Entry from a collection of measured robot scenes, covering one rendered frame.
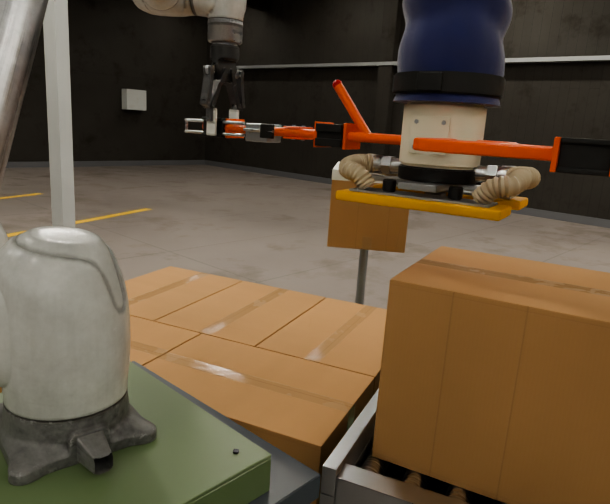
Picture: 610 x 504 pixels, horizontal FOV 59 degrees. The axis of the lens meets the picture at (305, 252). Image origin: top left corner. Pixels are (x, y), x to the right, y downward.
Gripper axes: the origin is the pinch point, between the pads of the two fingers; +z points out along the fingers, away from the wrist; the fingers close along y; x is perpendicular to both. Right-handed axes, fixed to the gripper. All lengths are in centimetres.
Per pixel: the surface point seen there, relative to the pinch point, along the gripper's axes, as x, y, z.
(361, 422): -54, -15, 61
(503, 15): -69, -1, -24
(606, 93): -26, 808, -69
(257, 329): 5, 27, 67
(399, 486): -69, -28, 62
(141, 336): 30, -3, 67
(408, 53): -54, -7, -17
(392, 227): 7, 141, 47
